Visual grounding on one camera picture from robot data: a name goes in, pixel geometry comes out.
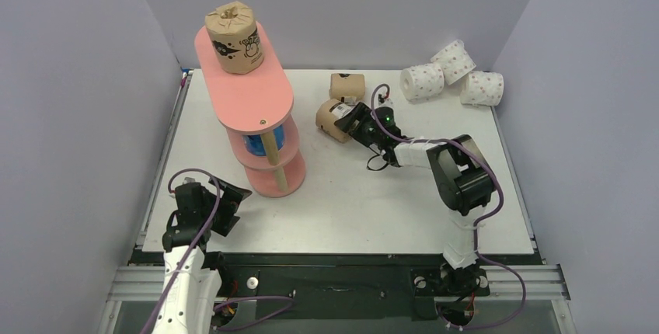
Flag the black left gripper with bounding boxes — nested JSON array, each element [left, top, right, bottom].
[[200, 178, 251, 235]]

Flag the brown roll front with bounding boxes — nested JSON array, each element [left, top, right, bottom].
[[316, 99, 354, 144]]

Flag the blue roll sideways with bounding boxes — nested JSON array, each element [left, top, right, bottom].
[[243, 125, 285, 156]]

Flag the brown paper roll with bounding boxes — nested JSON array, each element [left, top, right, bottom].
[[204, 1, 264, 75]]

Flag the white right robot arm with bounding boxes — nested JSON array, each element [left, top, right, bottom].
[[329, 103, 496, 293]]

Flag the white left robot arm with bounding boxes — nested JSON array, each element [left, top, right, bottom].
[[150, 176, 252, 333]]

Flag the pink three-tier shelf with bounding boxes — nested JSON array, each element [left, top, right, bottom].
[[194, 23, 305, 198]]

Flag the brown wrapped roll rear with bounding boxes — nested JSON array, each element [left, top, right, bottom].
[[329, 73, 366, 105]]

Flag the white dotted roll left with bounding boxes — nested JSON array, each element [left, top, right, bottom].
[[400, 63, 445, 102]]

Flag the white dotted roll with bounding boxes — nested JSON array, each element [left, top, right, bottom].
[[431, 40, 476, 85], [400, 63, 445, 102], [459, 71, 504, 106]]

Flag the white dotted roll top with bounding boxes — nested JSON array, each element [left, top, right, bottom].
[[431, 40, 476, 85]]

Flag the white dotted roll right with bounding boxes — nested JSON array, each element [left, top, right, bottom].
[[459, 71, 504, 106]]

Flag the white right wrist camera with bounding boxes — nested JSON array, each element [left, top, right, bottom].
[[376, 92, 393, 109]]

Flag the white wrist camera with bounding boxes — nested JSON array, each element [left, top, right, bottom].
[[176, 176, 200, 191], [376, 92, 393, 109]]

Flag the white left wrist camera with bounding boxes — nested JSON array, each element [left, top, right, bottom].
[[176, 176, 200, 191]]

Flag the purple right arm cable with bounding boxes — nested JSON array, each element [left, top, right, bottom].
[[370, 83, 528, 332]]

